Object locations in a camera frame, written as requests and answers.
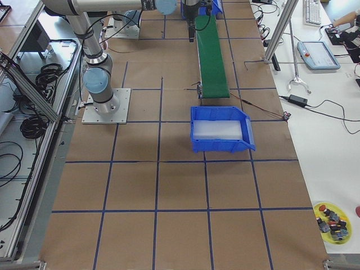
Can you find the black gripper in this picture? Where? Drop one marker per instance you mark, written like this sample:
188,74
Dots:
188,12

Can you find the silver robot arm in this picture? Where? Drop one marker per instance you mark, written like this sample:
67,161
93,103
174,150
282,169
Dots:
97,78
128,19

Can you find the yellow plate of buttons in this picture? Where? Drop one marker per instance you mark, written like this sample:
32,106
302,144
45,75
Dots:
333,223

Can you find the left blue plastic bin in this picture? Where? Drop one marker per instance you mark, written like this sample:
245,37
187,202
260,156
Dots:
216,7

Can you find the blue plastic bin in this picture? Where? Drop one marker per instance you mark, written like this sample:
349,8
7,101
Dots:
223,113
216,7

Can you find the green conveyor belt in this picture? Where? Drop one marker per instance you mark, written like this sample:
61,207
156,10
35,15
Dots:
213,82

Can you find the right blue plastic bin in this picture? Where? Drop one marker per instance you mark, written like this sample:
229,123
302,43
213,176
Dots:
223,113

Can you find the white foam pad right bin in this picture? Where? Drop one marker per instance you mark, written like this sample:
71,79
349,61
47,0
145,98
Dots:
219,129

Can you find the white keyboard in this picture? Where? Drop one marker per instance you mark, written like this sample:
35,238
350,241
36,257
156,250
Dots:
312,12

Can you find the teach pendant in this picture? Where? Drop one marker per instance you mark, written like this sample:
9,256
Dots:
317,55

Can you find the black power adapter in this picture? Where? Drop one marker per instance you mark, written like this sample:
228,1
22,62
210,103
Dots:
297,100

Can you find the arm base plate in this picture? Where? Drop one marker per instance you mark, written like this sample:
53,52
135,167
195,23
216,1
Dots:
122,30
113,112

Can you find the aluminium profile post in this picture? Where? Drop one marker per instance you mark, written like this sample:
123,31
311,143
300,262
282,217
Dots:
279,29

